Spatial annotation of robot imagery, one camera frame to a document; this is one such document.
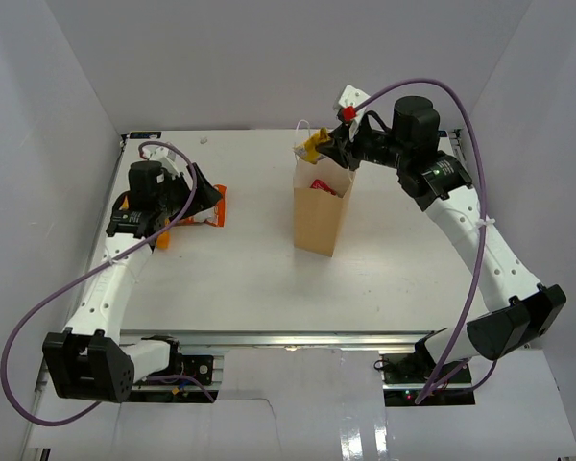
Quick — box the blue label left corner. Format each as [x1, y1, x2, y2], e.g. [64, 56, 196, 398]
[129, 131, 162, 140]

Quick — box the orange snack packet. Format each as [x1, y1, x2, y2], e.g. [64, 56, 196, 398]
[178, 184, 227, 228]

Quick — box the brown paper bag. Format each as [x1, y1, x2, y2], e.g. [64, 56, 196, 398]
[293, 129, 355, 256]

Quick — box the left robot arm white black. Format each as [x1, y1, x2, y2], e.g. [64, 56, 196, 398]
[42, 160, 222, 403]

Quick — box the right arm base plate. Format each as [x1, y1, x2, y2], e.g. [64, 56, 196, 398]
[373, 352, 475, 408]

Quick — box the aluminium table front rail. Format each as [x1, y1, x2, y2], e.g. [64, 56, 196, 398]
[122, 330, 428, 348]

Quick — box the magenta candy packet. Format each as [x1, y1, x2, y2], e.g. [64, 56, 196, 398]
[310, 179, 337, 196]

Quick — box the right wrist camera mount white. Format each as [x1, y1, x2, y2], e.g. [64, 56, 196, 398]
[334, 85, 369, 140]

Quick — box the large yellow snack bag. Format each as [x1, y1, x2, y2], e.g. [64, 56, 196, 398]
[118, 195, 170, 250]

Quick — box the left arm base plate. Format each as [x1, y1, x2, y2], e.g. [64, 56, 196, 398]
[130, 353, 218, 403]

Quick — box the small yellow candy packet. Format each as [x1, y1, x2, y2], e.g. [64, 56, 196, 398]
[293, 128, 330, 164]

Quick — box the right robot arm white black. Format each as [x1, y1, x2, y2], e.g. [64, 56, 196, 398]
[317, 88, 566, 367]

